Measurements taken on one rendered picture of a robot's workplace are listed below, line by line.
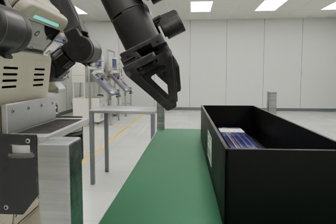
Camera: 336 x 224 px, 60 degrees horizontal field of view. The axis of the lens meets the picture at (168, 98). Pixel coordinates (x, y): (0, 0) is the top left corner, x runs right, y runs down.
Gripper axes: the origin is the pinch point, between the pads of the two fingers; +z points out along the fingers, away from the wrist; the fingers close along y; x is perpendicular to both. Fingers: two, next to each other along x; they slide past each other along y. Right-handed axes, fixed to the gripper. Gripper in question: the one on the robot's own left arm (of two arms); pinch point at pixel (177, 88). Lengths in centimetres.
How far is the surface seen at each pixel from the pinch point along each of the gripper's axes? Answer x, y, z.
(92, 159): 122, 208, 33
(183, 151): 5.8, -9.5, 16.0
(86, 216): 120, 139, 66
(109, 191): 115, 191, 68
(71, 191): 10, -64, 2
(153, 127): 48, 201, 30
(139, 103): 176, 895, 14
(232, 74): -146, 887, 62
